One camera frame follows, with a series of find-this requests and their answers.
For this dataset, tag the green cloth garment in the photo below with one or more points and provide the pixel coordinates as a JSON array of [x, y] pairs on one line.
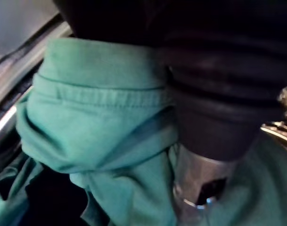
[[98, 106]]

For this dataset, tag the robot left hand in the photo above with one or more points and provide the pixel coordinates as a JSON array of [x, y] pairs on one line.
[[216, 70]]

